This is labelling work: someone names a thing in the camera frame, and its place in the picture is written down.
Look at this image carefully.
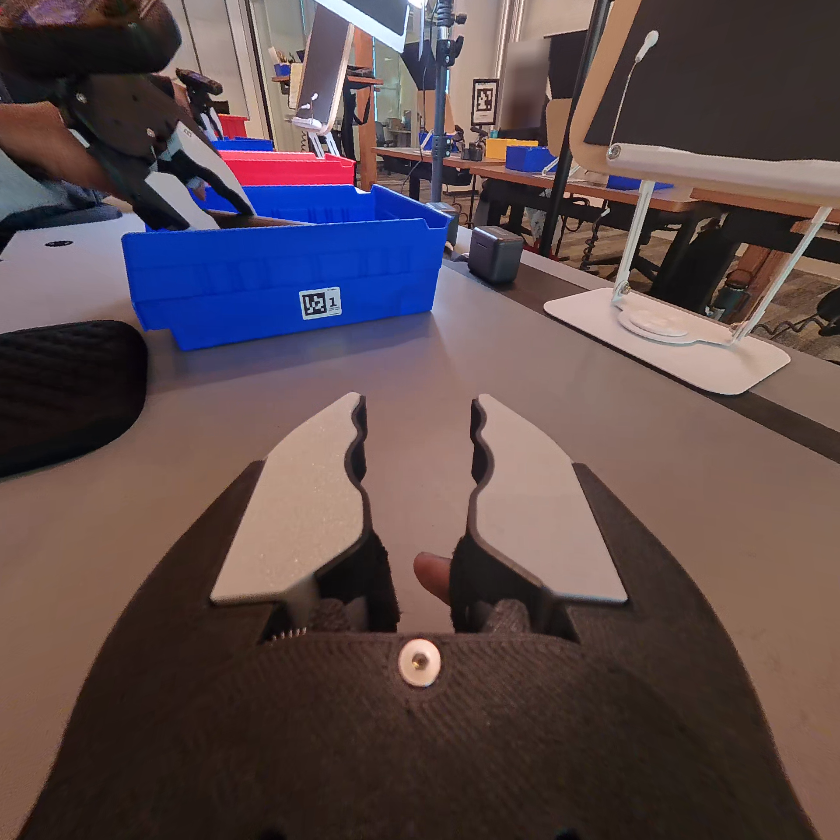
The wooden office table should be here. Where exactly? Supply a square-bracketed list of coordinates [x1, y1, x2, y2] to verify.
[469, 164, 840, 309]
[373, 146, 490, 198]

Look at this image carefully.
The LED light panel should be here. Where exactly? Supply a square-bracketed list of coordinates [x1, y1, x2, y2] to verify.
[315, 0, 427, 55]

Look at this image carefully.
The blue bin white tag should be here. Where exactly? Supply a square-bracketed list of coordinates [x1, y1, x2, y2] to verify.
[121, 184, 452, 352]

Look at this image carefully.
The white-tipped thin rod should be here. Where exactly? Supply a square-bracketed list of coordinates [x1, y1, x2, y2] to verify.
[607, 29, 660, 161]

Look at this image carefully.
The black light stand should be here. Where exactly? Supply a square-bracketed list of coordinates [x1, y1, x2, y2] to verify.
[430, 0, 466, 204]

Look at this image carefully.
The teal water bottle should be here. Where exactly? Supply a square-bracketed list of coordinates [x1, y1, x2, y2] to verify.
[712, 282, 749, 322]

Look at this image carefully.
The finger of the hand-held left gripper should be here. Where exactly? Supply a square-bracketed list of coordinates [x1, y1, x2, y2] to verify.
[141, 171, 222, 232]
[159, 121, 257, 217]

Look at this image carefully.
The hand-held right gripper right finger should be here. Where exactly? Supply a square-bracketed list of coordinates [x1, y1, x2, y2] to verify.
[448, 392, 630, 634]

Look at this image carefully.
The small marker tag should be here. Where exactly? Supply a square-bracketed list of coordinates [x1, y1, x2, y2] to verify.
[471, 77, 501, 126]

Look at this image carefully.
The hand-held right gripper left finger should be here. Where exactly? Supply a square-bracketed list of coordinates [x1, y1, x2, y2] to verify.
[210, 392, 401, 634]

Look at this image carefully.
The small blue bin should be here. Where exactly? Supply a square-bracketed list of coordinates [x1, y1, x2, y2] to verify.
[505, 144, 559, 173]

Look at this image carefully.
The small grey box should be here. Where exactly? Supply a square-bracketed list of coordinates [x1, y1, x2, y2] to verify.
[425, 201, 460, 247]
[468, 225, 525, 285]

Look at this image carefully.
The person's right hand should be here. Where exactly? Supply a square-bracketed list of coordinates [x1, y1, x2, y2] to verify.
[413, 551, 454, 608]

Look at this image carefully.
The black mesh cushion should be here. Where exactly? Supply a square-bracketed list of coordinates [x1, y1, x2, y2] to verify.
[0, 319, 148, 479]

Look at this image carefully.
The person's left forearm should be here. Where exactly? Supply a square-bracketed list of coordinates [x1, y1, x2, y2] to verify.
[0, 101, 126, 227]

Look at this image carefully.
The black round-base pole stand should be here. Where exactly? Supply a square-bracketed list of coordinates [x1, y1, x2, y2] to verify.
[537, 0, 614, 258]

